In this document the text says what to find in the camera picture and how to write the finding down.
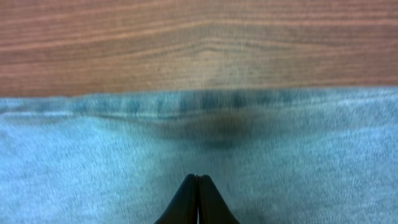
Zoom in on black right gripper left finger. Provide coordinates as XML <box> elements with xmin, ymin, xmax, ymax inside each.
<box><xmin>155</xmin><ymin>174</ymin><xmax>198</xmax><ymax>224</ymax></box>

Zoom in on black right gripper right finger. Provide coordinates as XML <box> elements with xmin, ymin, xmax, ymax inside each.
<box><xmin>198</xmin><ymin>175</ymin><xmax>240</xmax><ymax>224</ymax></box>

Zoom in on light blue denim jeans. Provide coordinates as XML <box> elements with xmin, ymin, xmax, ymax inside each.
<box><xmin>1</xmin><ymin>87</ymin><xmax>397</xmax><ymax>223</ymax></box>

